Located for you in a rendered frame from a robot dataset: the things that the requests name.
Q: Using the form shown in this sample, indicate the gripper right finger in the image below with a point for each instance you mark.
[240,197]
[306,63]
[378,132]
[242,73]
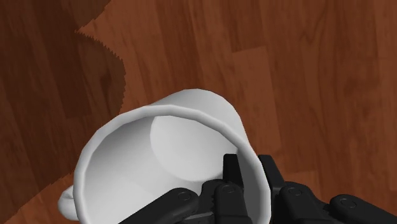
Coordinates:
[297,201]

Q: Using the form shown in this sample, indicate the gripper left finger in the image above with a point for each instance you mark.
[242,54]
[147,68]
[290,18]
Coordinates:
[229,192]

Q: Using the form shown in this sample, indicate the white mug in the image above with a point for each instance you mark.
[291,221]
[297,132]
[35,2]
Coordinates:
[130,161]

